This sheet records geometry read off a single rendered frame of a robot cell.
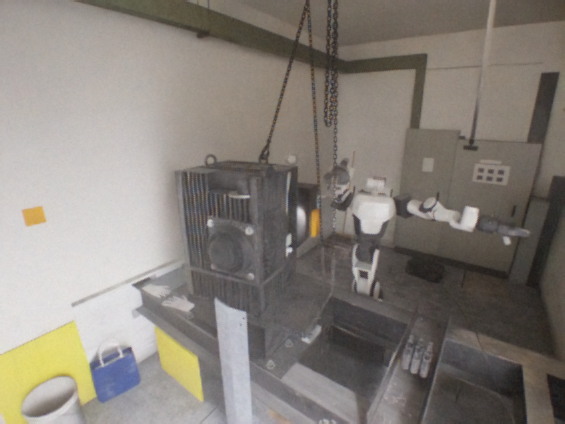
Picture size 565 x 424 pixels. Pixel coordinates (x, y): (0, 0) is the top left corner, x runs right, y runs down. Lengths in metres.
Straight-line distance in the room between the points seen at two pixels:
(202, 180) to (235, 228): 0.28
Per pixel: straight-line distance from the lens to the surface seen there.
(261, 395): 1.83
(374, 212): 1.99
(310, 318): 1.53
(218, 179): 1.47
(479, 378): 2.21
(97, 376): 2.46
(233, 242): 1.33
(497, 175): 4.00
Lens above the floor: 1.85
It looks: 18 degrees down
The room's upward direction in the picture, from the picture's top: straight up
